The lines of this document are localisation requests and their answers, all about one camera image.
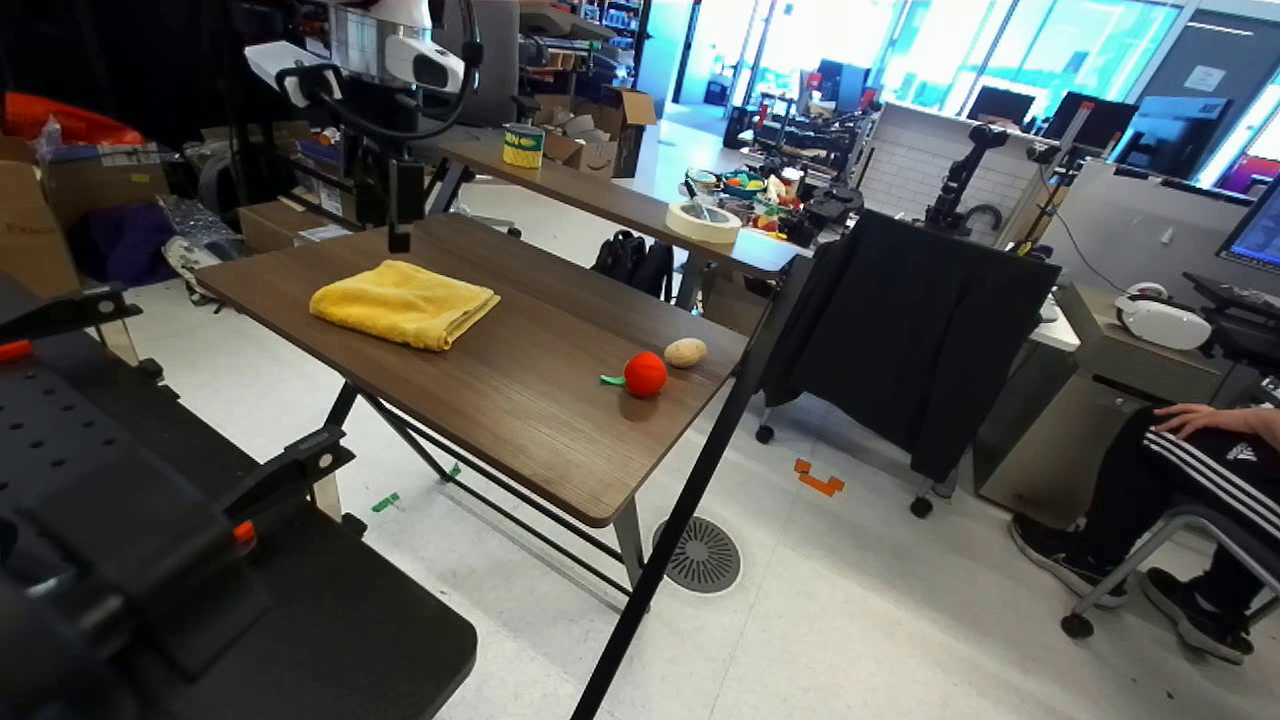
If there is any seated person in striped trousers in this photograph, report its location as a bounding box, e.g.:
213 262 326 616
1010 395 1280 668

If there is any yellow green box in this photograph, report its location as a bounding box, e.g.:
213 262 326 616
495 119 547 177

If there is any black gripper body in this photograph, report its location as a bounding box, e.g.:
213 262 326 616
339 76 432 205

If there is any flat cardboard box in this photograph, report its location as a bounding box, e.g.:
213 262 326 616
235 195 352 258

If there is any orange red bag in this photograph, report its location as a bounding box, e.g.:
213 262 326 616
0 88 150 151

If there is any orange floor tape marker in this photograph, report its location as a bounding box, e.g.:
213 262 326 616
787 457 850 504

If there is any long grey table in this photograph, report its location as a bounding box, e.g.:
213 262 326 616
423 118 811 293

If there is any large brown cardboard box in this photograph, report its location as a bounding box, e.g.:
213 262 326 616
0 138 83 305

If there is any chair draped with black cloth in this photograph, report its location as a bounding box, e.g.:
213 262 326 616
752 211 1063 523

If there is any round floor drain cover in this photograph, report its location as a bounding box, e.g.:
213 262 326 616
652 515 744 597

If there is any yellow towel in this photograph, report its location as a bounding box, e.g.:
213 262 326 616
304 258 506 357

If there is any grey office chair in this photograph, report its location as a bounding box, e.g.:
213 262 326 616
1058 495 1280 645

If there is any black backpack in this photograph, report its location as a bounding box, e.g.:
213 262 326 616
591 227 675 305

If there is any dark purple bag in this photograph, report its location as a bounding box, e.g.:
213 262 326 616
66 195 175 293

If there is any large dark wall screen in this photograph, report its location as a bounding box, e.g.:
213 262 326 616
1112 92 1238 184

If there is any black tripod pole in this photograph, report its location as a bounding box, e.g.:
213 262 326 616
570 251 818 720

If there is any open cardboard box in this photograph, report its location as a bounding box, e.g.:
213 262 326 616
536 88 659 182

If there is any black metal table frame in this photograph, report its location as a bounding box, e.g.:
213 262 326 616
315 376 652 606

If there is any red toy pepper green stem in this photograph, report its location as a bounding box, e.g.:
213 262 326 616
597 350 672 405

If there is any beige toy potato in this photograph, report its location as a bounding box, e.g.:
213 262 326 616
659 332 711 373

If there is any white VR headset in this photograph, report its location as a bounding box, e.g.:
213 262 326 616
1112 275 1218 357

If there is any black camera arm stand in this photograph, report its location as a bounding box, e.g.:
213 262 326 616
926 124 1018 246

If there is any black workbench cart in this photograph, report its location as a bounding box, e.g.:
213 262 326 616
0 283 482 720

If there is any colourful toy pile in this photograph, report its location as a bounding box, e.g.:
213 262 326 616
681 161 811 236

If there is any white tape roll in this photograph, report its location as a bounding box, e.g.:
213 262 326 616
659 195 744 251

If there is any black storage shelf rack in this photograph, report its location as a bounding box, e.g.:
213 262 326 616
231 0 453 234

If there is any computer monitor with blue screen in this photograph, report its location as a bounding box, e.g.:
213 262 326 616
1211 177 1280 275

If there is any small black monitor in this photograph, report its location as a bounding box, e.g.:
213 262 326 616
1045 92 1141 151
966 79 1042 132

